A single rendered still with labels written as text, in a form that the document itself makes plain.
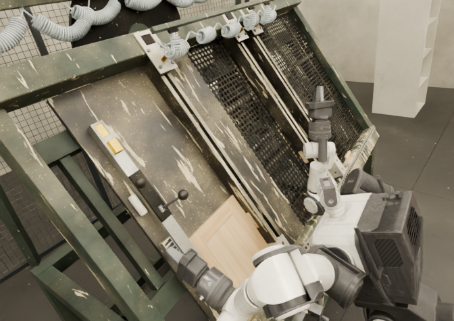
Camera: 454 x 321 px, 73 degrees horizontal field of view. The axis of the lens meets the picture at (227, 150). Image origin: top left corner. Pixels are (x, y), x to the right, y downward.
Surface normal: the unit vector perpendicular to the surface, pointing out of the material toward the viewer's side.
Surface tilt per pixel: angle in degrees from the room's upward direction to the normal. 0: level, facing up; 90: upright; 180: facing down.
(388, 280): 90
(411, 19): 90
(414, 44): 90
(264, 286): 45
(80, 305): 0
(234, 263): 57
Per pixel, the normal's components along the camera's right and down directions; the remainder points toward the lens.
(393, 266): -0.56, 0.47
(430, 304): 0.17, -0.75
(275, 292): -0.52, -0.30
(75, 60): 0.60, -0.34
